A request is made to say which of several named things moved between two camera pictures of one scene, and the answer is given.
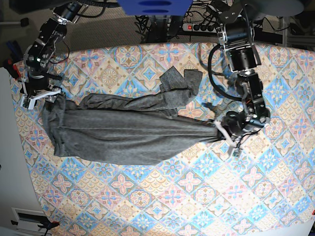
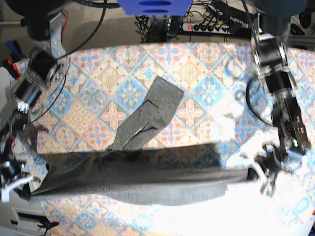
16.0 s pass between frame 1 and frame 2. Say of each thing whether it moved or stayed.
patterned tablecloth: stayed
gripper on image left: moved
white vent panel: stayed
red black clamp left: stayed
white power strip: stayed
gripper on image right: moved
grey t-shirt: moved
